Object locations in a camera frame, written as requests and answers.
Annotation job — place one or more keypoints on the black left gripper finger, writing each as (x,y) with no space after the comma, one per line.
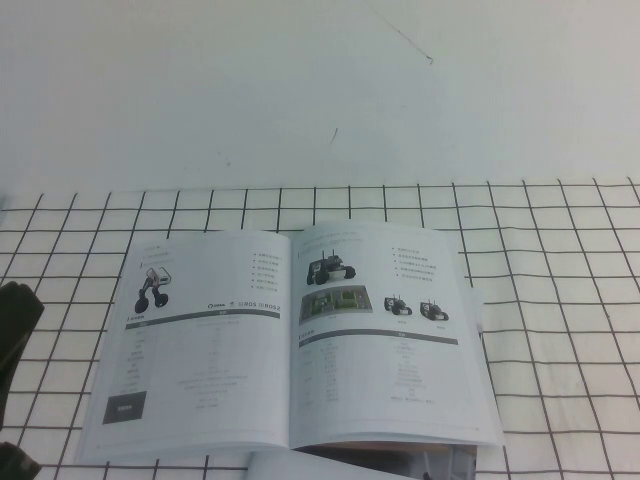
(6,310)
(25,325)

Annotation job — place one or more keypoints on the robot catalog book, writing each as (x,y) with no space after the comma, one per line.
(225,375)

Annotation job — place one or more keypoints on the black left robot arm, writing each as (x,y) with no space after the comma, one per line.
(15,465)

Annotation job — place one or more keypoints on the white black-grid tablecloth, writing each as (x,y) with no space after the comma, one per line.
(550,300)

